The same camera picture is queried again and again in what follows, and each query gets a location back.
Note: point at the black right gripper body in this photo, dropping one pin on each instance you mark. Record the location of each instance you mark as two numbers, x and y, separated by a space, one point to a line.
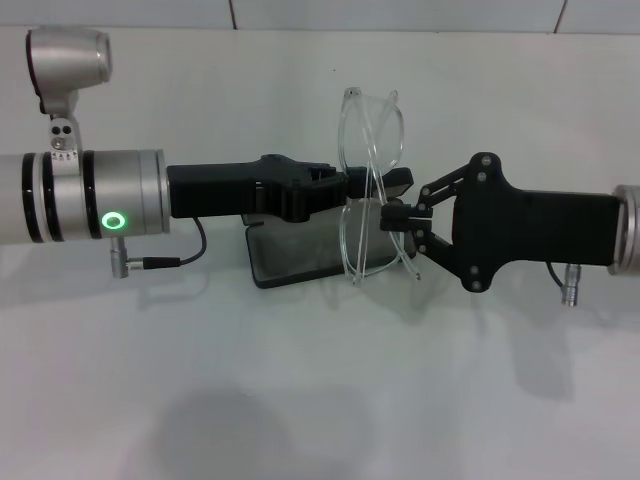
550 227

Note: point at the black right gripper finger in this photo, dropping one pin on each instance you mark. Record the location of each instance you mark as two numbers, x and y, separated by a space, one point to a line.
405 212
405 225

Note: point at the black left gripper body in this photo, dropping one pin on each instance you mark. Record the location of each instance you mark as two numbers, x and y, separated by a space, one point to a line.
220 190

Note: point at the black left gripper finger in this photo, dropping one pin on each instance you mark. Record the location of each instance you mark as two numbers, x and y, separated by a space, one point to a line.
356 176
330 192

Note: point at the clear white frame glasses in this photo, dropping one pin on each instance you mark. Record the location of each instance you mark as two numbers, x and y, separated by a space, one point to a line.
385 130

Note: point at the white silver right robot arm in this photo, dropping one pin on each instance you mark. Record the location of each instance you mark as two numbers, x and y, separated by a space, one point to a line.
627 230

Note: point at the black glasses case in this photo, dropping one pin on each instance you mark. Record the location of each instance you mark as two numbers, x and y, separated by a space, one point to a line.
295 260

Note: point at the silver left camera bracket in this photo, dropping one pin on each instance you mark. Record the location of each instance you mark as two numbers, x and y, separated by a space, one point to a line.
64 137

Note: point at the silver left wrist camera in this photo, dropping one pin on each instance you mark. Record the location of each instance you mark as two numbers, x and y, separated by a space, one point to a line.
65 62

